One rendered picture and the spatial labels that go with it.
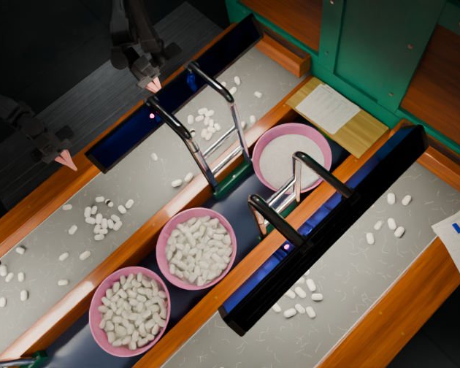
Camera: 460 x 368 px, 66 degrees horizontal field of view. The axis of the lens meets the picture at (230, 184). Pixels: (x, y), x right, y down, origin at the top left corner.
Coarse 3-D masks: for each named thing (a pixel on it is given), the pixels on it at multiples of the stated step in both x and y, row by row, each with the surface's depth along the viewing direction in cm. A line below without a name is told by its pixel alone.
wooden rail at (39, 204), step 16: (224, 32) 148; (128, 112) 141; (112, 128) 139; (80, 160) 136; (64, 176) 135; (80, 176) 134; (32, 192) 134; (48, 192) 133; (64, 192) 133; (16, 208) 133; (32, 208) 132; (48, 208) 132; (0, 224) 132; (16, 224) 130; (32, 224) 131; (0, 240) 129; (16, 240) 130; (0, 256) 129
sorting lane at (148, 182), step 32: (256, 64) 142; (256, 96) 136; (160, 128) 139; (192, 128) 136; (224, 128) 134; (128, 160) 136; (160, 160) 133; (192, 160) 131; (96, 192) 133; (128, 192) 130; (160, 192) 128; (64, 224) 130; (96, 224) 128; (128, 224) 126; (32, 256) 127; (96, 256) 123; (0, 288) 125; (32, 288) 123; (64, 288) 121; (0, 320) 120; (32, 320) 118; (0, 352) 116
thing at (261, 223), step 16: (304, 160) 82; (320, 176) 81; (352, 192) 77; (256, 208) 81; (272, 208) 80; (288, 208) 120; (256, 224) 101; (272, 224) 79; (288, 224) 77; (288, 240) 77; (304, 240) 75
